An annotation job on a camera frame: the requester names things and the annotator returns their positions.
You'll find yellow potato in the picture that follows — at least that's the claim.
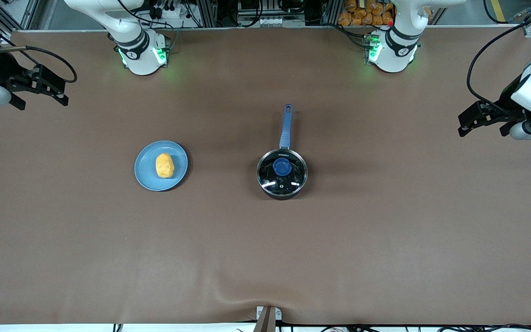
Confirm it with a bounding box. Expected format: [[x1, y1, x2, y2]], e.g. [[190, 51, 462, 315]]
[[155, 153, 175, 179]]

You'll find blue round plate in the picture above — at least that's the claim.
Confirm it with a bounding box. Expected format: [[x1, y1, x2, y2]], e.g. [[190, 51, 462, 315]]
[[134, 140, 189, 192]]

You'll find power strip with black plugs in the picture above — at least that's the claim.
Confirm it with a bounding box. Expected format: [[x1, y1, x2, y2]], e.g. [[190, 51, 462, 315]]
[[148, 2, 188, 19]]

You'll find bag of orange snacks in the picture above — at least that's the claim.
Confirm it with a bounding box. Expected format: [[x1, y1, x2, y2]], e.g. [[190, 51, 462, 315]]
[[338, 0, 395, 27]]

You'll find white power strip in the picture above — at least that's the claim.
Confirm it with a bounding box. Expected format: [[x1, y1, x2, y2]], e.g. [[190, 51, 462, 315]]
[[238, 15, 310, 27]]

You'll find large table cover mat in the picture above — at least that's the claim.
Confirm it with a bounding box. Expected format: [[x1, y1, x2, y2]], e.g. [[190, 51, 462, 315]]
[[0, 26, 531, 326]]

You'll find brown wooden strip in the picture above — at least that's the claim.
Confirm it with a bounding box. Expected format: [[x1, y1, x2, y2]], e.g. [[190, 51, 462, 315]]
[[253, 307, 276, 332]]

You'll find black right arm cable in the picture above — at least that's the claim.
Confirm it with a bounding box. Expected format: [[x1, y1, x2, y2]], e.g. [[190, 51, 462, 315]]
[[0, 45, 78, 84]]

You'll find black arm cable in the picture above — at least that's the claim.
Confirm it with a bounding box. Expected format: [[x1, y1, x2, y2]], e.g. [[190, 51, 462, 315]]
[[467, 16, 531, 111], [0, 45, 78, 84]]

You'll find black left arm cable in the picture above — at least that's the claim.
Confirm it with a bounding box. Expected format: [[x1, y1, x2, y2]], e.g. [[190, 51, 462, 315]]
[[467, 16, 531, 111]]

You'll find aluminium frame post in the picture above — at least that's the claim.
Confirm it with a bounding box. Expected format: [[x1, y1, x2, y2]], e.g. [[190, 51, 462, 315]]
[[321, 0, 344, 26], [196, 0, 222, 28]]

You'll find black pot with blue handle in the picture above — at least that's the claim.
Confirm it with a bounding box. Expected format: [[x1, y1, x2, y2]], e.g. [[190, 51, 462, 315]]
[[256, 104, 308, 201]]

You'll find metal table clamp bracket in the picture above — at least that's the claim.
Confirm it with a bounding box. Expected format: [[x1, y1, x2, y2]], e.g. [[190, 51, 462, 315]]
[[256, 306, 283, 321]]

